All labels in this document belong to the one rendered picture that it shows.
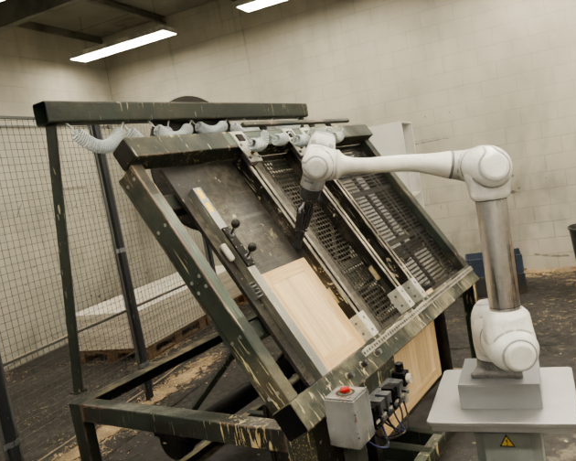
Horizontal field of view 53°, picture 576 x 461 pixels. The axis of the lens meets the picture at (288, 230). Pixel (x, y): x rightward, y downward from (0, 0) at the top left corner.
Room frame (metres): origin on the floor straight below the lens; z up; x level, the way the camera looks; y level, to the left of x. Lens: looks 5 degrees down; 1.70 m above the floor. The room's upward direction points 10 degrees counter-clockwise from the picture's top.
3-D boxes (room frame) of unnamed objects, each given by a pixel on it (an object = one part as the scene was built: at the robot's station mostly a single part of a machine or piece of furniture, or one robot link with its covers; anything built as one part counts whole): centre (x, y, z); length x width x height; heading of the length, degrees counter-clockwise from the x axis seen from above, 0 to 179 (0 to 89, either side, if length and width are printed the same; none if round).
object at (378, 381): (2.34, -0.29, 0.69); 0.50 x 0.14 x 0.24; 146
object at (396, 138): (6.57, -1.23, 1.03); 0.61 x 0.58 x 2.05; 156
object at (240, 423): (3.27, 0.01, 0.41); 2.20 x 1.38 x 0.83; 146
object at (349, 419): (1.93, -0.10, 0.84); 0.12 x 0.12 x 0.18; 56
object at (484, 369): (2.13, -0.70, 0.87); 0.22 x 0.18 x 0.06; 152
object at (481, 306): (2.11, -0.69, 1.01); 0.18 x 0.16 x 0.22; 175
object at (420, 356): (3.30, -0.56, 0.53); 0.90 x 0.02 x 0.55; 146
